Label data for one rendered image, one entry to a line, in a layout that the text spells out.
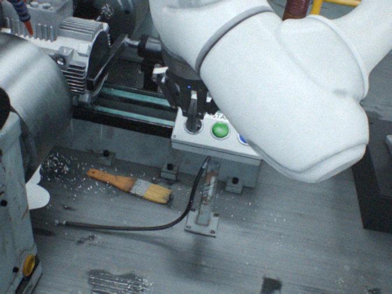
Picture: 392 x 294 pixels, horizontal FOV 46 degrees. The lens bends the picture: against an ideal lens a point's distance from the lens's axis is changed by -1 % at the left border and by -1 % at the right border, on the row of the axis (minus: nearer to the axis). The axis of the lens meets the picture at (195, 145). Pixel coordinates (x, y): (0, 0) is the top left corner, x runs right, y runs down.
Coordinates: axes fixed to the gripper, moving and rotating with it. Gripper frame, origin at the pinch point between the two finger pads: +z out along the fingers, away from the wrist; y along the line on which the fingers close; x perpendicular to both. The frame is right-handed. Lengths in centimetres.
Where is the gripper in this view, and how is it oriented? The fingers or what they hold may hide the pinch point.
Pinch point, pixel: (193, 115)
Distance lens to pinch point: 80.9
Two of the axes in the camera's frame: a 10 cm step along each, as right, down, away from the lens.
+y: -9.8, -2.0, 0.6
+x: -2.1, 9.2, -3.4
